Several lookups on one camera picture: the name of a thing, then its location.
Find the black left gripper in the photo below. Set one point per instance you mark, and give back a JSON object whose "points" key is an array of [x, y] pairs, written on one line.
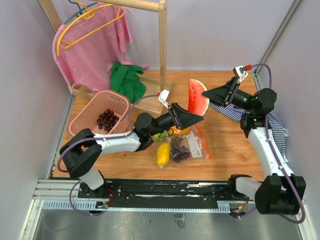
{"points": [[195, 118]]}

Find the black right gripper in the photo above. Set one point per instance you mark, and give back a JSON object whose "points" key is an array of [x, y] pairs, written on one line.
{"points": [[219, 94]]}

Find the fake watermelon slice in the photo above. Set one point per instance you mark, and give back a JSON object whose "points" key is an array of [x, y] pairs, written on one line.
{"points": [[197, 103]]}

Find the orange yellow fake mango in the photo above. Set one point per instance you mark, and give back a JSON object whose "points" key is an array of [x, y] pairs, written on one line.
{"points": [[181, 131]]}

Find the clear zip top bag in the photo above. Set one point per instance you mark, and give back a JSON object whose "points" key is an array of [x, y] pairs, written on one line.
{"points": [[194, 141]]}

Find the yellow fake lemon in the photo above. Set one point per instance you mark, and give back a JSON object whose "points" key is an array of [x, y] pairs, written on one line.
{"points": [[163, 154]]}

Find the red fake grape bunch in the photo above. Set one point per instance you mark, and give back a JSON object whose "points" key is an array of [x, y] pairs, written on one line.
{"points": [[107, 120]]}

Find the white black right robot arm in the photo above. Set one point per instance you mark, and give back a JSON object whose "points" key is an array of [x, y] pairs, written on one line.
{"points": [[281, 192]]}

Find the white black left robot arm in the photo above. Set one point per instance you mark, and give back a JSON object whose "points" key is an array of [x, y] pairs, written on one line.
{"points": [[82, 151]]}

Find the dark purple fake grapes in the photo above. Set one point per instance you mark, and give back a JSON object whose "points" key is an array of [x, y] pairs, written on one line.
{"points": [[178, 151]]}

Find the green fake round fruit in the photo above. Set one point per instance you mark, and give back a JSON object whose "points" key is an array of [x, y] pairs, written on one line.
{"points": [[160, 136]]}

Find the blue white striped cloth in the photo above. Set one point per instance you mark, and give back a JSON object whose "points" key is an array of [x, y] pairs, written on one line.
{"points": [[278, 131]]}

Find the green cloth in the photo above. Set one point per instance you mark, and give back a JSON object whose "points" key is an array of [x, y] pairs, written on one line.
{"points": [[124, 80]]}

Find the pink plastic basket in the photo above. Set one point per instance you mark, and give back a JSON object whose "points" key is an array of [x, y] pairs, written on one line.
{"points": [[86, 119]]}

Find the pink shirt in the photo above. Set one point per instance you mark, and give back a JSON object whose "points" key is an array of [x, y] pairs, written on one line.
{"points": [[91, 72]]}

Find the yellow clothes hanger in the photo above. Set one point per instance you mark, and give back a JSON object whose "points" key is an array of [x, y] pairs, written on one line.
{"points": [[103, 31]]}

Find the dark green clothes hanger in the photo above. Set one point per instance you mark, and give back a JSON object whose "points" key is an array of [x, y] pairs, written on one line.
{"points": [[71, 10]]}

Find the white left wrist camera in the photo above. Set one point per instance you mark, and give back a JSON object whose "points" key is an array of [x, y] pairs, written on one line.
{"points": [[163, 96]]}

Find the aluminium frame post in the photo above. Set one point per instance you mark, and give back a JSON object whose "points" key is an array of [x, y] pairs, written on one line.
{"points": [[281, 29]]}

